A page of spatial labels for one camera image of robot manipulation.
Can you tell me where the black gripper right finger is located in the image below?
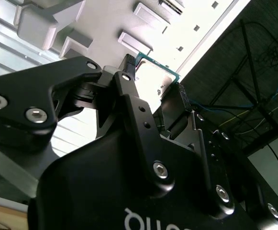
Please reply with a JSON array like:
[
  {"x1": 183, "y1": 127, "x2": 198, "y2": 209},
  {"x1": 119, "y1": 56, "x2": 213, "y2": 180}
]
[{"x1": 161, "y1": 82, "x2": 278, "y2": 230}]

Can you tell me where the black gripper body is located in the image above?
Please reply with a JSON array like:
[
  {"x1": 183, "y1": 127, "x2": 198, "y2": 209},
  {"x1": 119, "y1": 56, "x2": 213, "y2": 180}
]
[{"x1": 27, "y1": 130, "x2": 256, "y2": 230}]

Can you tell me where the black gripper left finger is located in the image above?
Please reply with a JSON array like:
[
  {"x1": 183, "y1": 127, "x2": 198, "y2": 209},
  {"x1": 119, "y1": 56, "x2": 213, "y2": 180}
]
[{"x1": 0, "y1": 54, "x2": 177, "y2": 193}]

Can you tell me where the silver CPU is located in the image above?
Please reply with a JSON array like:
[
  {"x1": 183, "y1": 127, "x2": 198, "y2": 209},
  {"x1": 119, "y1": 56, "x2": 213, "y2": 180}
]
[{"x1": 135, "y1": 52, "x2": 182, "y2": 98}]

